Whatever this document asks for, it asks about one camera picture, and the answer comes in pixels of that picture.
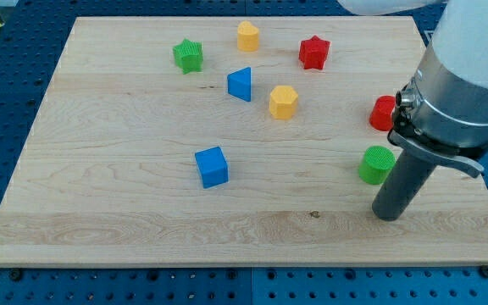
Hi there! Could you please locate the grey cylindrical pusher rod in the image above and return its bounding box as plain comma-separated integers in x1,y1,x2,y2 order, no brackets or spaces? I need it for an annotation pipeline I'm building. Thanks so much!
372,150,436,221

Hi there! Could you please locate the silver tool flange clamp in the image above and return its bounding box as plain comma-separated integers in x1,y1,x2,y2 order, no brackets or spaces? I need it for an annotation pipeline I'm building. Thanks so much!
388,45,488,178

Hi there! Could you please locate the green cylinder block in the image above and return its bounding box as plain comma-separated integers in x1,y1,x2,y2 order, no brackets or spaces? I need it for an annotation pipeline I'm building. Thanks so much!
358,146,396,185

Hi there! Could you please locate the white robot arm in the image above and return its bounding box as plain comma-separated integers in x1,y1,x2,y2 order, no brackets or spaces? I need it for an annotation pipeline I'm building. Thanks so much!
372,0,488,221

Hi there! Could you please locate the red star block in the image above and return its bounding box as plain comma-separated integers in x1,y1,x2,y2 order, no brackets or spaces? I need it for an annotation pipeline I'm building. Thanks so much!
298,36,330,70

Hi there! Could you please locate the green star block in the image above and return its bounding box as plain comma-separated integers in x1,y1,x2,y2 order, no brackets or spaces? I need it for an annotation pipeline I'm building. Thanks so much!
172,39,203,75

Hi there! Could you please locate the red cylinder block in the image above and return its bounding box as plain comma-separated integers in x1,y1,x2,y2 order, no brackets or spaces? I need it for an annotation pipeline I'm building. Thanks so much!
369,95,396,131

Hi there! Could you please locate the yellow hexagon block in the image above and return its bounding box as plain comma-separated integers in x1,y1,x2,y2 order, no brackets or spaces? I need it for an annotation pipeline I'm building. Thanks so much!
269,86,298,119

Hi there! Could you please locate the blue triangle block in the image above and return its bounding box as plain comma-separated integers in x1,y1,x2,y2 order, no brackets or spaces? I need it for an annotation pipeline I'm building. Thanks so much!
227,67,252,102

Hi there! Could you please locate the blue cube block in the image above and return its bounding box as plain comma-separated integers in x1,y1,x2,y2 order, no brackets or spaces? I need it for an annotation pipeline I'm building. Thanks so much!
194,147,229,188

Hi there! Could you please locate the yellow heart block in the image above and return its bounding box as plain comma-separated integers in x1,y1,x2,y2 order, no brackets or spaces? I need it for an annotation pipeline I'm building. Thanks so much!
237,21,260,52

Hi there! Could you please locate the wooden board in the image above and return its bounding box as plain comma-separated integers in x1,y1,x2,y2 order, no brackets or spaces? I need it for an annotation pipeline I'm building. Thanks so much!
0,17,488,268

